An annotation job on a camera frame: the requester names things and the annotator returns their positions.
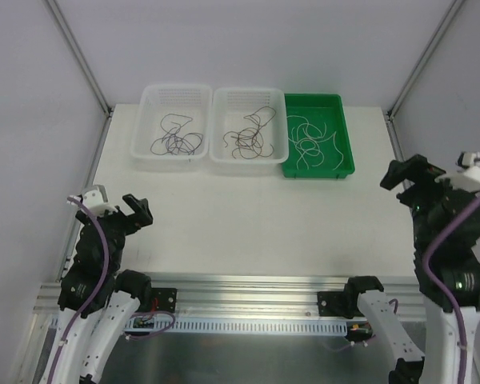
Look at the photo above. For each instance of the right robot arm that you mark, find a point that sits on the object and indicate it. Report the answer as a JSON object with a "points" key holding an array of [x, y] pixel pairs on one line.
{"points": [[445, 211]]}

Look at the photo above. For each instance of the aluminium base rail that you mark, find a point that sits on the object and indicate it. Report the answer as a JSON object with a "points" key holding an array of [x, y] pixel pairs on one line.
{"points": [[259, 297]]}

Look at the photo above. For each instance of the left white mesh basket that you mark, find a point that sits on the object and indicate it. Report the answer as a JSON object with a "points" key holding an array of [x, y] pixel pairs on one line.
{"points": [[170, 131]]}

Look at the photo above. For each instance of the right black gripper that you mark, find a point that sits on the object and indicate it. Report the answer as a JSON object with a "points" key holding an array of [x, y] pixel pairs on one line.
{"points": [[414, 176]]}

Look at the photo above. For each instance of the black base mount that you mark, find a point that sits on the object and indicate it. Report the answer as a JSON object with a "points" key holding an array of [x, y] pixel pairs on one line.
{"points": [[163, 299], [333, 304]]}

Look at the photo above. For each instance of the aluminium frame post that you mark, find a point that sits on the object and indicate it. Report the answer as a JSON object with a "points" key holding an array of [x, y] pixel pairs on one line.
{"points": [[76, 52], [441, 30]]}

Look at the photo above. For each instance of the right aluminium frame post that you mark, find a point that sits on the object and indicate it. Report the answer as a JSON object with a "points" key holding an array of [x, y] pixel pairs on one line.
{"points": [[441, 30]]}

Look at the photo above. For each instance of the middle white mesh basket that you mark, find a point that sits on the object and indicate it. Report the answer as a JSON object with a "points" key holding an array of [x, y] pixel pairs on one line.
{"points": [[248, 131]]}

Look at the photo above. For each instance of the white slotted cable duct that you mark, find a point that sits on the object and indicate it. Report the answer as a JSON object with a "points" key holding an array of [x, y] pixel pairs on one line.
{"points": [[306, 327]]}

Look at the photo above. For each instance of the left aluminium frame post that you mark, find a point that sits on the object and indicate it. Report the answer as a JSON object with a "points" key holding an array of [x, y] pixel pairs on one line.
{"points": [[76, 52]]}

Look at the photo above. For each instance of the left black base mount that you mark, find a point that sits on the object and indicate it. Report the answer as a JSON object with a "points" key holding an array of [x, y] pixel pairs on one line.
{"points": [[163, 299]]}

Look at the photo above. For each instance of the white mesh basket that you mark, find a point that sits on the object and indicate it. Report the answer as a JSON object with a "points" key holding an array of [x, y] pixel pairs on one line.
{"points": [[248, 131], [170, 131]]}

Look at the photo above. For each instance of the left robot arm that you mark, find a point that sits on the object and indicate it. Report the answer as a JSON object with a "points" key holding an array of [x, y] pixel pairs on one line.
{"points": [[97, 297]]}

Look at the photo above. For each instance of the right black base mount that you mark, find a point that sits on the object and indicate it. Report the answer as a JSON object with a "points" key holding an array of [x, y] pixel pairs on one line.
{"points": [[333, 304]]}

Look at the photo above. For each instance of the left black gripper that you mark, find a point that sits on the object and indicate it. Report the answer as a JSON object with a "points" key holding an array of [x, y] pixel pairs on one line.
{"points": [[127, 218]]}

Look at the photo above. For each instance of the green plastic tray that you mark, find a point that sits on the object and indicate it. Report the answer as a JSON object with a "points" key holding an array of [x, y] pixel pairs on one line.
{"points": [[319, 143]]}

